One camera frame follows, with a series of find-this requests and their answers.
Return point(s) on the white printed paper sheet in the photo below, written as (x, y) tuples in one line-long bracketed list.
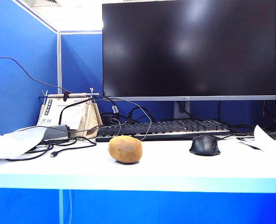
[(263, 140)]

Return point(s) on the brown paper bag with receipt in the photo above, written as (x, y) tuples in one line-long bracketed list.
[(91, 121)]

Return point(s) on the black mechanical keyboard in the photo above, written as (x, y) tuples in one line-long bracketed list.
[(170, 128)]

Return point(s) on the small round black device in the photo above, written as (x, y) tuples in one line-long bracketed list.
[(107, 118)]

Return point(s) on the wooden rod with metal clips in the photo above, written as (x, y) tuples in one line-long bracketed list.
[(76, 94)]

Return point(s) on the dark grey power adapter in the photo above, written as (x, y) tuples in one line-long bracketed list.
[(55, 133)]

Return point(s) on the black upright computer mouse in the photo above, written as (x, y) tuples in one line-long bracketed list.
[(204, 144)]

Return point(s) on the white curled paper sheet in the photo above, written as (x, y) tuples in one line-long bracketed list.
[(14, 142)]

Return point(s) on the large black silver-trim monitor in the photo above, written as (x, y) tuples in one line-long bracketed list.
[(175, 46)]

